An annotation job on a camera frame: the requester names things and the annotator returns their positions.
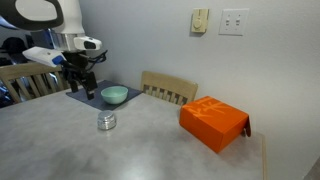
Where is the white light switch plate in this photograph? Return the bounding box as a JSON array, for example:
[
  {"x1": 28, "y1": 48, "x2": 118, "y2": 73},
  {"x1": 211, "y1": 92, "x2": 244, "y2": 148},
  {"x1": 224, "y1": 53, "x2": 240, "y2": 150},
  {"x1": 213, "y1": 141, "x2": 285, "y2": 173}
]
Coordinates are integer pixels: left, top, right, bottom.
[{"x1": 218, "y1": 8, "x2": 250, "y2": 37}]

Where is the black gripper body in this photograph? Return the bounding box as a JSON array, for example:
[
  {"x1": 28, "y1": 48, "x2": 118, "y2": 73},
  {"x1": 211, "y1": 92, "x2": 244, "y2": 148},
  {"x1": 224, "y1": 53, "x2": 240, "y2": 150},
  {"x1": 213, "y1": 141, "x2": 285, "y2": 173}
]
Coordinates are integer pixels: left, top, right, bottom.
[{"x1": 61, "y1": 50, "x2": 101, "y2": 85}]

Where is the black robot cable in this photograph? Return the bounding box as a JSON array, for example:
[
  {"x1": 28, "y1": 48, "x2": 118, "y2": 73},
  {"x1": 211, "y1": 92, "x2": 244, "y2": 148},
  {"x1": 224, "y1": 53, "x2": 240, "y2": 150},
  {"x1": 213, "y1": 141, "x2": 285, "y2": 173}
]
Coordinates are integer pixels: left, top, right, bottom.
[{"x1": 86, "y1": 49, "x2": 109, "y2": 65}]

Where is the orange cardboard box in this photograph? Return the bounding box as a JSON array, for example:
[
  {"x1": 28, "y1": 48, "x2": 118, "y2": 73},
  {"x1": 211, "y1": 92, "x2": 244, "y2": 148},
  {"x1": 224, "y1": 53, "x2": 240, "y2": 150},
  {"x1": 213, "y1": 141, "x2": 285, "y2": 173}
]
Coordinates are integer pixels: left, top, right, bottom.
[{"x1": 178, "y1": 95, "x2": 252, "y2": 154}]

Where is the light wooden slatted chair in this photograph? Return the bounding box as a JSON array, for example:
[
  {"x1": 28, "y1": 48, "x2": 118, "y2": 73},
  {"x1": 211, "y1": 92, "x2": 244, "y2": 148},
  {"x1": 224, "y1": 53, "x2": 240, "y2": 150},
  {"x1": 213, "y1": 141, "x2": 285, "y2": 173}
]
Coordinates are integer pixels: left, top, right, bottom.
[
  {"x1": 139, "y1": 70, "x2": 199, "y2": 107},
  {"x1": 0, "y1": 62, "x2": 72, "y2": 105}
]

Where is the dark blue cloth mat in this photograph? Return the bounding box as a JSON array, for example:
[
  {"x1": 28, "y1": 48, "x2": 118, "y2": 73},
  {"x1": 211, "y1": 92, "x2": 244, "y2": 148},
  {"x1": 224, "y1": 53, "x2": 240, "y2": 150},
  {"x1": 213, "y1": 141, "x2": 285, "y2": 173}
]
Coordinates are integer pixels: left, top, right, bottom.
[{"x1": 65, "y1": 79, "x2": 143, "y2": 112}]

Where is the beige wall thermostat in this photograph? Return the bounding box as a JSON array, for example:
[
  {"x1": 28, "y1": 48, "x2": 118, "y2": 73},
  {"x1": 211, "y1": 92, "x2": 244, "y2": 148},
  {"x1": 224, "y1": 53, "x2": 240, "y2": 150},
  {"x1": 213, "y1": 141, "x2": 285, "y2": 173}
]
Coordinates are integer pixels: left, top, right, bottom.
[{"x1": 190, "y1": 8, "x2": 210, "y2": 34}]

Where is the silver metal jar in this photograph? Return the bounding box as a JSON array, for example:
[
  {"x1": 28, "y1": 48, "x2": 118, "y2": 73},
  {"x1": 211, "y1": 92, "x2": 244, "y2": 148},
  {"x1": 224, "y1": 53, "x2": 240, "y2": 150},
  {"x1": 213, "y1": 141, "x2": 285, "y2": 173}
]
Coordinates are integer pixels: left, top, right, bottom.
[{"x1": 96, "y1": 116, "x2": 118, "y2": 131}]

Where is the silver metal jar lid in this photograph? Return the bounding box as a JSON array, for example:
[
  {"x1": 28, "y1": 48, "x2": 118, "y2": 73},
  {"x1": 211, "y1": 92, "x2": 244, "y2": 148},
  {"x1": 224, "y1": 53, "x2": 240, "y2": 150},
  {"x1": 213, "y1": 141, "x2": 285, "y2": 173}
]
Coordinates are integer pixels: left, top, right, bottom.
[{"x1": 97, "y1": 110, "x2": 116, "y2": 121}]

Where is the teal ceramic bowl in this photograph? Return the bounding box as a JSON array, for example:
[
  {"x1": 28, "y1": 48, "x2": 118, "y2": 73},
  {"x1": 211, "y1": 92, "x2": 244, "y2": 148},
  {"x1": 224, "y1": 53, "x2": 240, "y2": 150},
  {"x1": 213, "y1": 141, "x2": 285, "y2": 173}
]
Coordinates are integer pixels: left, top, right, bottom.
[{"x1": 100, "y1": 85, "x2": 129, "y2": 106}]

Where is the white wrist camera blue accent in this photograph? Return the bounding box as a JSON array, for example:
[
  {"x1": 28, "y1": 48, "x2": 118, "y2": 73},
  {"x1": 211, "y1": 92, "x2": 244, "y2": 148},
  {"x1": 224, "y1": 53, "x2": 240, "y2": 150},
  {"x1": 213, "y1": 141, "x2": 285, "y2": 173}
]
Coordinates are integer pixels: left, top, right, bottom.
[{"x1": 22, "y1": 46, "x2": 67, "y2": 69}]

